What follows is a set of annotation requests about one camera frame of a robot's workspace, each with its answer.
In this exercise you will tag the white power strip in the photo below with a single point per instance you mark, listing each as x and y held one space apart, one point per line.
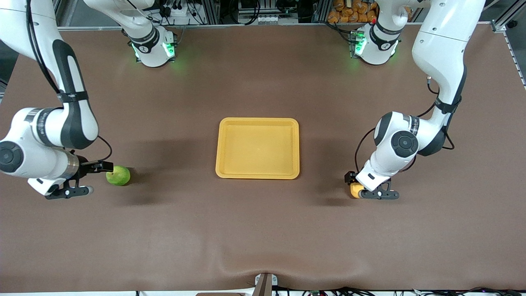
178 12

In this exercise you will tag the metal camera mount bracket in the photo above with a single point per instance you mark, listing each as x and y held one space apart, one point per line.
265 283

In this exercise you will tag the orange packaged snack bag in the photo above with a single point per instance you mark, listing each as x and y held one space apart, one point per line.
349 12

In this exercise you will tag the brown table mat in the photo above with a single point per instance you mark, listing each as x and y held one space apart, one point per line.
263 234

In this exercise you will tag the green apple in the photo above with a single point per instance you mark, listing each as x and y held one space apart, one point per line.
120 176

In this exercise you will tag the yellow potato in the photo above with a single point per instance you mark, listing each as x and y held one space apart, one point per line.
354 190

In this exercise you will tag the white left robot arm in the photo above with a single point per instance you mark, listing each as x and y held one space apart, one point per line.
439 45

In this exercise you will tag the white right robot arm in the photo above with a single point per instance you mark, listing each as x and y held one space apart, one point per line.
41 123

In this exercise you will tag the aluminium frame post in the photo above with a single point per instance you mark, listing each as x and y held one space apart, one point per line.
59 14
503 24

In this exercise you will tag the yellow plastic tray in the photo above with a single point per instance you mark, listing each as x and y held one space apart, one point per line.
257 149

